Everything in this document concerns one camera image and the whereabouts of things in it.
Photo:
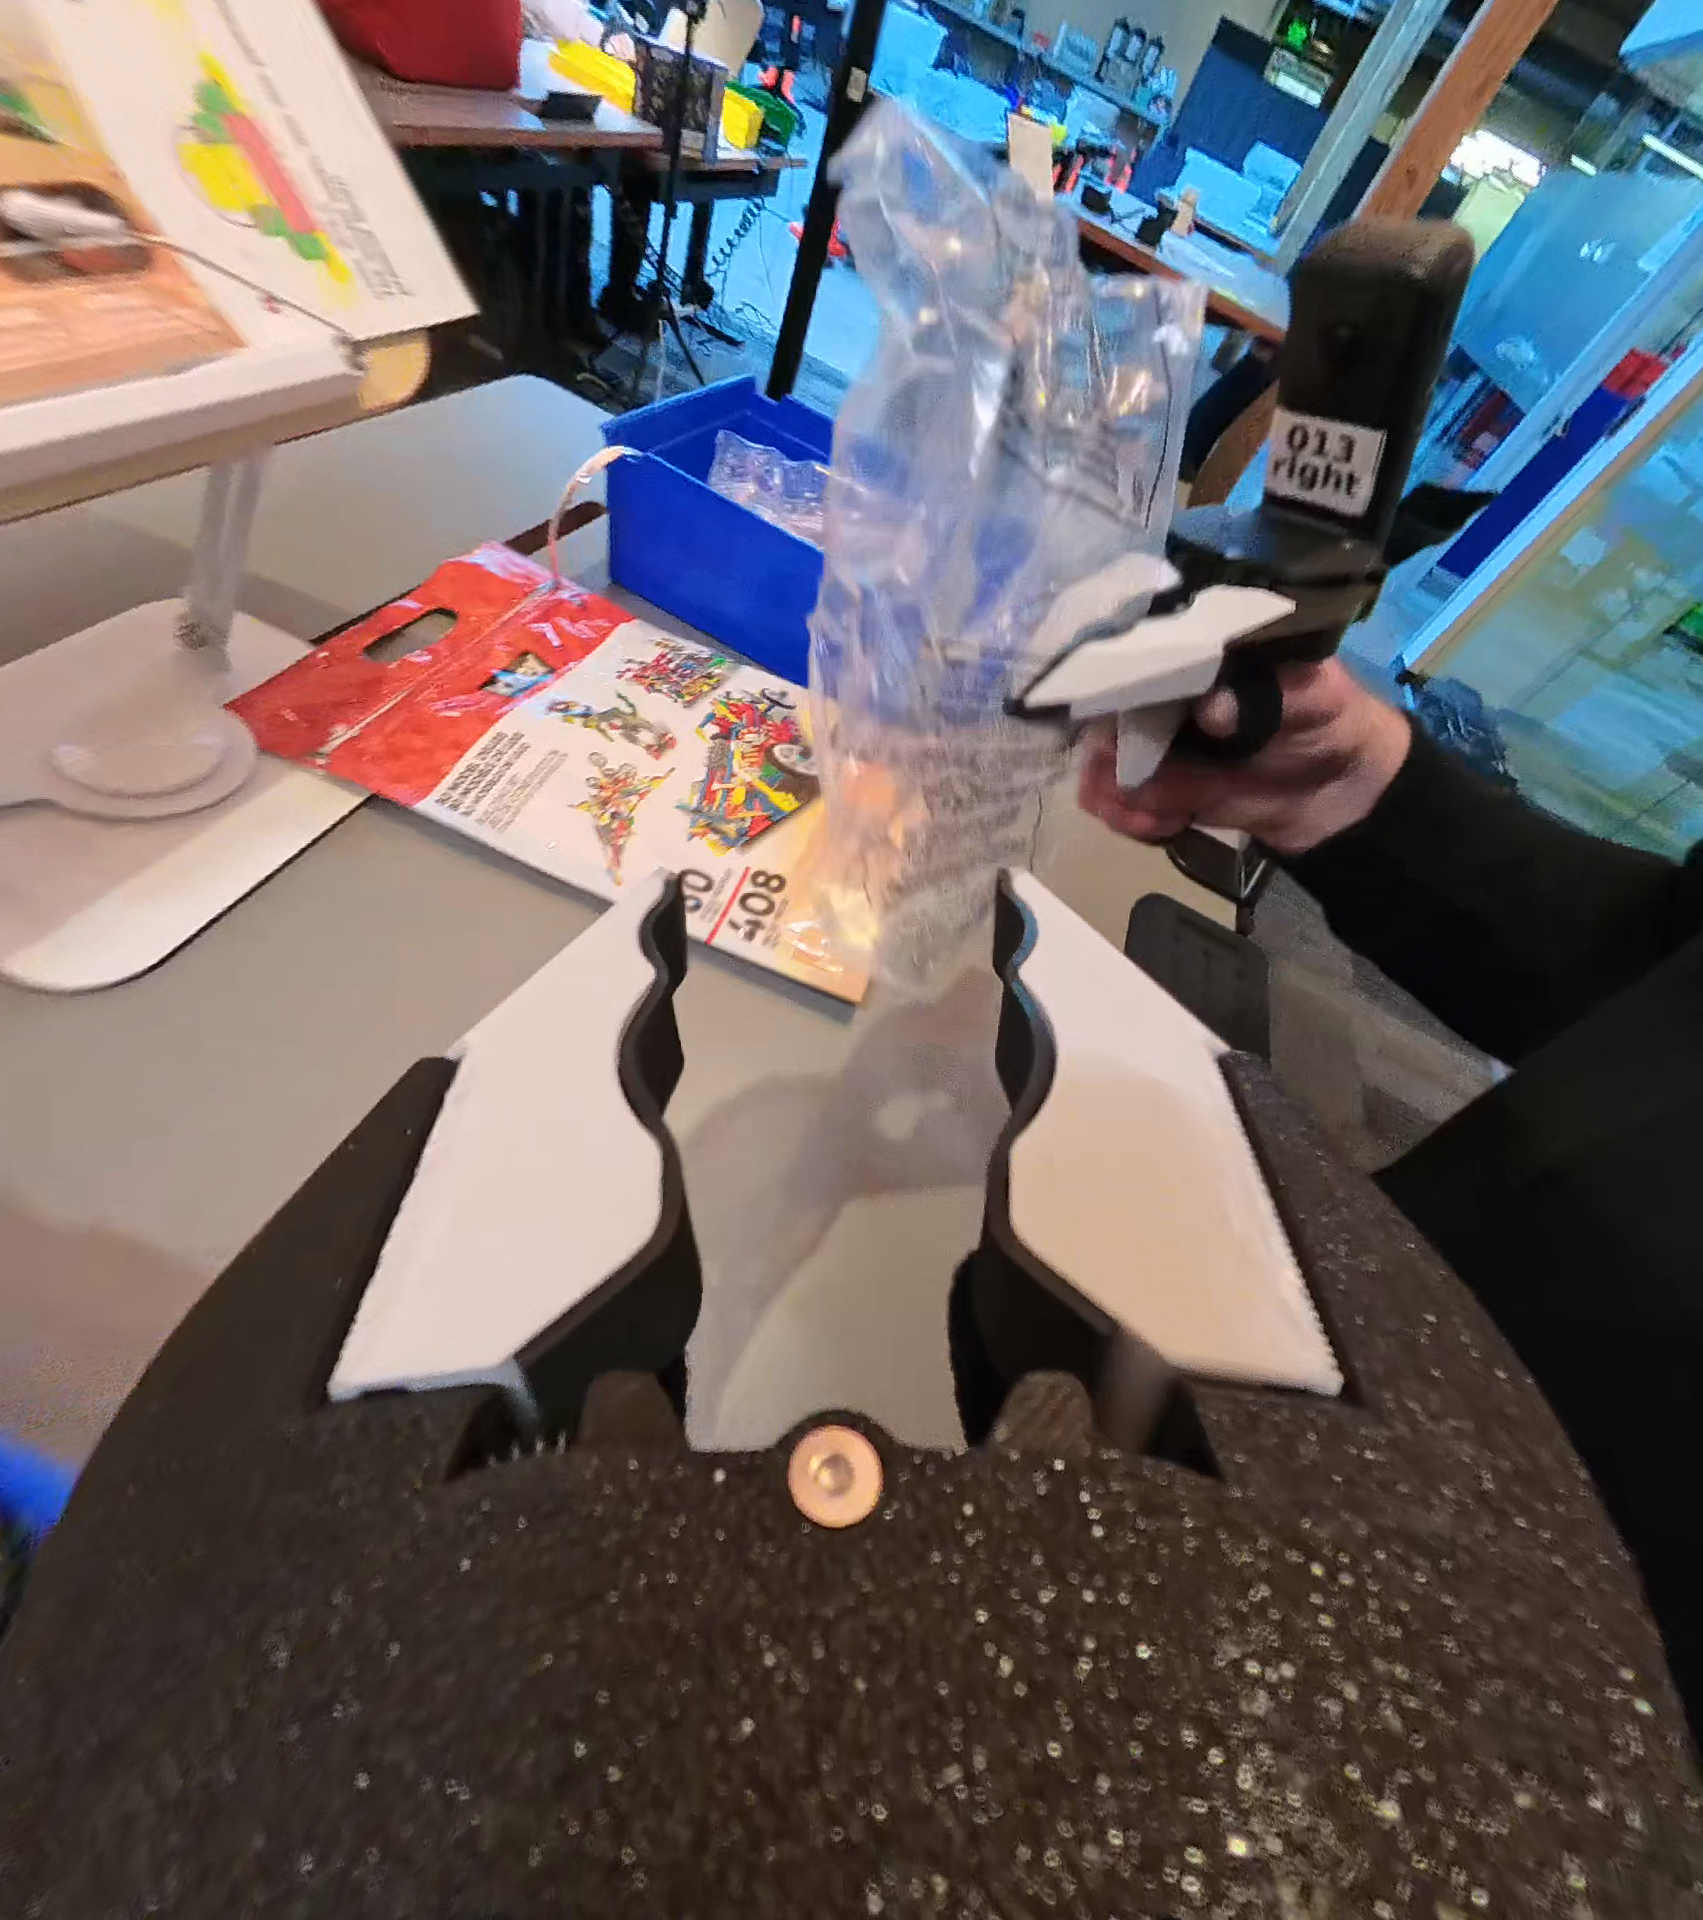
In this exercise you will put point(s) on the black perforated panel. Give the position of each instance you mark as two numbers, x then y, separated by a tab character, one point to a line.
1197	975

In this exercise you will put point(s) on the printed toy packaging bag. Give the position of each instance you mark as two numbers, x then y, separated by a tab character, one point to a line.
491	704

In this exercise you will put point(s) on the black pole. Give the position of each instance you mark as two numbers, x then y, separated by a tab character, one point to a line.
829	180

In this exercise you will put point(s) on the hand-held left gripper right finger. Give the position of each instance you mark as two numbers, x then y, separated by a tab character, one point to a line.
1167	1201

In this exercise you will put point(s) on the person's black-clad torso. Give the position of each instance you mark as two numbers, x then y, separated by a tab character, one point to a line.
1662	1424

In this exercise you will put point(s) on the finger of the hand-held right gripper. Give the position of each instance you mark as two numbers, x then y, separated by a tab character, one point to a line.
1167	644
1115	601

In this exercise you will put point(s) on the printed instruction board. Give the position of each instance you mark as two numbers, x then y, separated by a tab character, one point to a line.
191	195

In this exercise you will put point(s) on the yellow bin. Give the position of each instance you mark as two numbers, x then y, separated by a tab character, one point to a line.
597	69

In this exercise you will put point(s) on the clear plastic bag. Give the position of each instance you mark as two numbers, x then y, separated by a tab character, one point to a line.
973	525
769	481

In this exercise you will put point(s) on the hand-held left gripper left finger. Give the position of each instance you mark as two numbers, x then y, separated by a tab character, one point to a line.
537	1201

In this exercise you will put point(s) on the person's right forearm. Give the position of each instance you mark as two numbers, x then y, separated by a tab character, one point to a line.
1542	930

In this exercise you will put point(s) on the white book stand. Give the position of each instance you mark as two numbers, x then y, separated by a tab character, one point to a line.
117	841

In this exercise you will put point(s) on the red bin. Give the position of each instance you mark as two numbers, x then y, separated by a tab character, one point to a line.
417	39

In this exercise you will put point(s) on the wooden post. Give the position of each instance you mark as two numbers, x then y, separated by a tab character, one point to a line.
1453	104

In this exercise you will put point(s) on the person's right hand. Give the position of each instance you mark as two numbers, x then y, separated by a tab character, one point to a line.
1333	764

